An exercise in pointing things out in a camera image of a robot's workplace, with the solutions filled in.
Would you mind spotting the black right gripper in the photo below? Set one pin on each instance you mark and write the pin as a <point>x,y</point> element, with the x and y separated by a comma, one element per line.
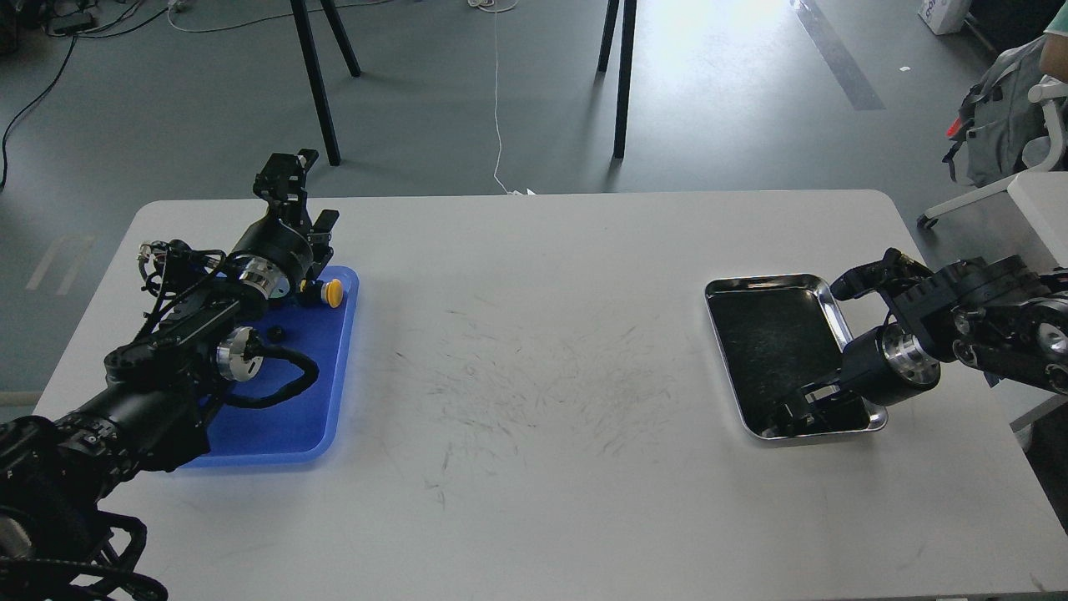
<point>885,366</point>

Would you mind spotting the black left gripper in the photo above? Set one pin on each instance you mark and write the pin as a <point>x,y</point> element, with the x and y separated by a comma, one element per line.
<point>273,256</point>

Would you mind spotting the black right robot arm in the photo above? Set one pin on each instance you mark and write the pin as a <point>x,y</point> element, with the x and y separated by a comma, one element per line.
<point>999,318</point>

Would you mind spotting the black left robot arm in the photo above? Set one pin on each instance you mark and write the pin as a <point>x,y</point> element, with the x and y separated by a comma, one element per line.
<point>196,352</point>

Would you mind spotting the silver metal tray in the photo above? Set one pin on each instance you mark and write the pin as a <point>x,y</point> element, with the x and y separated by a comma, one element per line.
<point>776,333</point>

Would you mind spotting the black tripod left legs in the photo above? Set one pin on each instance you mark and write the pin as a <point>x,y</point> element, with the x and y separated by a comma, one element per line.
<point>301,16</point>

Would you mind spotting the black tripod legs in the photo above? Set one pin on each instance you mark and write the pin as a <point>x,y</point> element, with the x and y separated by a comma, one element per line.
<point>301,16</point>
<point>628,11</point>

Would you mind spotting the blue plastic tray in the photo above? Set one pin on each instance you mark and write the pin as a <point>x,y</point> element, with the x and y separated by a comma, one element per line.
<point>302,428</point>

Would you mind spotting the white side table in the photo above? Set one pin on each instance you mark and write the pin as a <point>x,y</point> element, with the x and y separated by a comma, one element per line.
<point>1042,201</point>

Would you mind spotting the white office chair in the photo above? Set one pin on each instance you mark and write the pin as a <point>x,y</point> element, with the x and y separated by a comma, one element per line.
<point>1050,95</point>

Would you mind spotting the grey backpack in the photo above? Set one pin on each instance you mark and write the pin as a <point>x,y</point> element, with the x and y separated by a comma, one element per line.
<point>998,125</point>

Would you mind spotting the black tripod right legs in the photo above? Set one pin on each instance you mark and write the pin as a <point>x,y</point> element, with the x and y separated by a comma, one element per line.
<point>628,11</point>

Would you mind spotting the white box on floor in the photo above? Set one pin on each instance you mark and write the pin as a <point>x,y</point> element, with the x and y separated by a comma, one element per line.
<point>943,17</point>

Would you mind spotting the person sitting at right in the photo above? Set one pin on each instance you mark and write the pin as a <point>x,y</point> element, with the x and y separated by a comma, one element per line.
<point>1053,59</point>

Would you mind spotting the yellow push button switch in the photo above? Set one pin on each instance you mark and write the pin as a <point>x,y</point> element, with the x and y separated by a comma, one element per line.
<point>330,293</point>

